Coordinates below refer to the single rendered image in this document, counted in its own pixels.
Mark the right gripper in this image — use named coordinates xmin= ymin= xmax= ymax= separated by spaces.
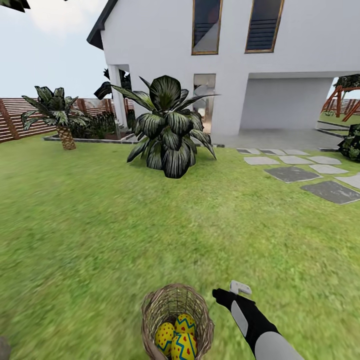
xmin=212 ymin=288 xmax=237 ymax=311

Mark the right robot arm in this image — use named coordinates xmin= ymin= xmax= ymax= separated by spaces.
xmin=212 ymin=280 xmax=305 ymax=360

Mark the wicker basket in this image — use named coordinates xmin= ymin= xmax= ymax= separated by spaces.
xmin=141 ymin=282 xmax=216 ymax=360

